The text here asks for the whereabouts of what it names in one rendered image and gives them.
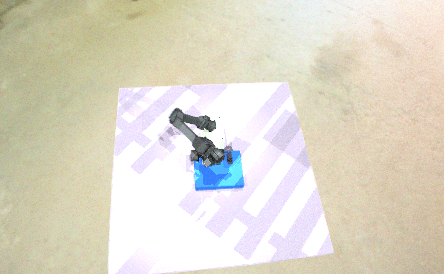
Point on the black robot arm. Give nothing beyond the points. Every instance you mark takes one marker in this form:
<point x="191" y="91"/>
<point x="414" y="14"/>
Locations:
<point x="200" y="144"/>

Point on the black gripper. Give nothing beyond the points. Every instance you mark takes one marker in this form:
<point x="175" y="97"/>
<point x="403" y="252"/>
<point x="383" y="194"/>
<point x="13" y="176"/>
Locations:
<point x="195" y="155"/>

